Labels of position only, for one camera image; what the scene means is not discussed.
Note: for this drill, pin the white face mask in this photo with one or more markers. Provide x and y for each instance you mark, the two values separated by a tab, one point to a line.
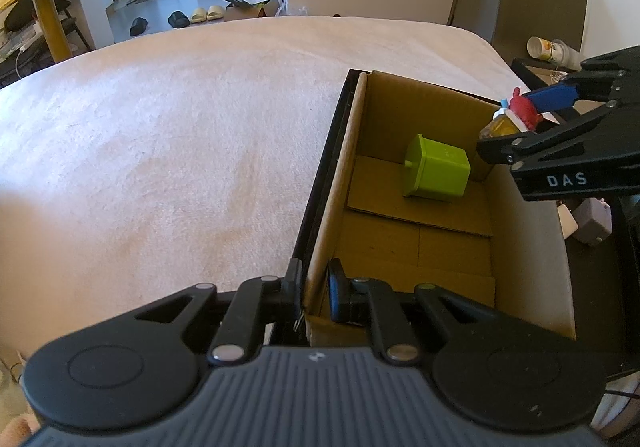
556	76

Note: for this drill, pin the white fleece blanket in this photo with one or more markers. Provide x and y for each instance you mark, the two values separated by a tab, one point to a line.
175	152

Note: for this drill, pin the paper cup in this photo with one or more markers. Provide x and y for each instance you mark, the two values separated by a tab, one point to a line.
547	49

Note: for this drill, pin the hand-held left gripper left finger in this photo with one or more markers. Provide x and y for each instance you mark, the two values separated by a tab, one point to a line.
292	288

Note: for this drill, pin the red toy figurine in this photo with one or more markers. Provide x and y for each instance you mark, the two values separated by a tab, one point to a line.
525	112

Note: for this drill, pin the purple power adapter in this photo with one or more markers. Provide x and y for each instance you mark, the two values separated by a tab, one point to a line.
592	224

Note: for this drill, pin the flat cardboard floor box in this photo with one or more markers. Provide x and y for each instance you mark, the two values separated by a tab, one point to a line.
245	13

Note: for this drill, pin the black tray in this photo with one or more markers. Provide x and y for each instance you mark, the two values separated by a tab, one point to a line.
600	302

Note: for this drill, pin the beige slipper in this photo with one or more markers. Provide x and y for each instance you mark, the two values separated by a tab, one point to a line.
198	15
216	12

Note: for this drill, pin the gold round table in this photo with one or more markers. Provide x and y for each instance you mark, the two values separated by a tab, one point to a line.
50	22

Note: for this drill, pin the white wall charger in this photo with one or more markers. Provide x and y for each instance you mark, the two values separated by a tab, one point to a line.
567	224

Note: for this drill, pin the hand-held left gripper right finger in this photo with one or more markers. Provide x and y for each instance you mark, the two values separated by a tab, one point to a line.
334	294

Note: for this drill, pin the black chair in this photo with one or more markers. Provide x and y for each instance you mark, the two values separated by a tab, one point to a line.
25	17

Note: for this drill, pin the white shoe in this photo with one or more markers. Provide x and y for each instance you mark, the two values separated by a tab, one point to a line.
620	407

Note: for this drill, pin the black bedside table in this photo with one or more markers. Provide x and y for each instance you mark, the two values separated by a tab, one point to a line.
535	69

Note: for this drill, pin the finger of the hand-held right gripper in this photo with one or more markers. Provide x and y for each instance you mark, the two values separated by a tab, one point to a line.
555	97
495	149

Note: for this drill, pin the green cube box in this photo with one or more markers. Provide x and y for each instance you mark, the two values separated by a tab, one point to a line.
440	172

